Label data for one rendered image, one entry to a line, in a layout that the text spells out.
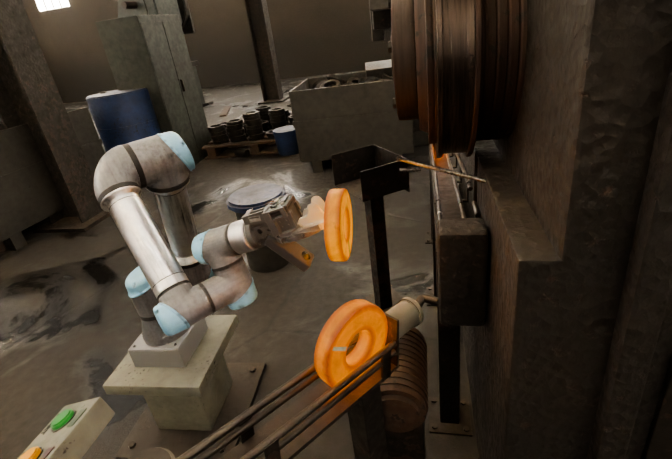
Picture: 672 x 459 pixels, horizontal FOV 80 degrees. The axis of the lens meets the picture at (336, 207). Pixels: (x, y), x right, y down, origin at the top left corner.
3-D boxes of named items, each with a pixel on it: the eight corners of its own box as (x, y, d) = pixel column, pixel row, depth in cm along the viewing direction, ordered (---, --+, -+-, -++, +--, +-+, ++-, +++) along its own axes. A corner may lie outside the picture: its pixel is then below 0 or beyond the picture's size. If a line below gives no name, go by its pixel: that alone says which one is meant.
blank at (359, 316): (371, 388, 73) (357, 379, 76) (399, 308, 74) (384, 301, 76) (313, 396, 62) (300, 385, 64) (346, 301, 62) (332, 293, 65)
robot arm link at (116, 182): (67, 149, 91) (167, 333, 79) (117, 135, 97) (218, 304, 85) (78, 177, 101) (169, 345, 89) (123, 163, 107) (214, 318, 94)
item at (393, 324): (398, 367, 75) (399, 319, 71) (396, 369, 74) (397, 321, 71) (369, 349, 80) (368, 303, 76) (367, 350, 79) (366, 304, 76)
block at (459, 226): (484, 305, 95) (487, 215, 85) (489, 329, 88) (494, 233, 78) (438, 304, 97) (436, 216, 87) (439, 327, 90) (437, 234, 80)
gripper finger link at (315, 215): (330, 199, 79) (290, 212, 82) (342, 224, 81) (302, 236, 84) (333, 193, 81) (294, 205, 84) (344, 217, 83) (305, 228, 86)
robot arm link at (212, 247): (216, 260, 99) (202, 229, 97) (253, 249, 95) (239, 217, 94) (198, 274, 92) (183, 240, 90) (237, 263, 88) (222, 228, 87)
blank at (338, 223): (349, 178, 88) (334, 179, 89) (337, 203, 74) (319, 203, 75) (355, 241, 94) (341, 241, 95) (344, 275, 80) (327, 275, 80)
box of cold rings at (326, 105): (411, 139, 423) (407, 61, 391) (415, 165, 349) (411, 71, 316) (316, 147, 440) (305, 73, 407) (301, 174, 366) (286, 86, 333)
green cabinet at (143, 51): (147, 174, 428) (94, 21, 366) (181, 154, 490) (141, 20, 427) (186, 172, 417) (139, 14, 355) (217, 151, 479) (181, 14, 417)
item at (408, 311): (424, 329, 80) (425, 303, 78) (396, 351, 74) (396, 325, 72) (400, 316, 84) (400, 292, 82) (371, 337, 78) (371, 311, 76)
